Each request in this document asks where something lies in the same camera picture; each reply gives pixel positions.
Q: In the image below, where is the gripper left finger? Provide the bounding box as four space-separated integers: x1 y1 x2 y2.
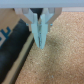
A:
13 7 43 48

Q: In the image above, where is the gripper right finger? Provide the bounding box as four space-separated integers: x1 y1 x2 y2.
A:
40 7 62 48

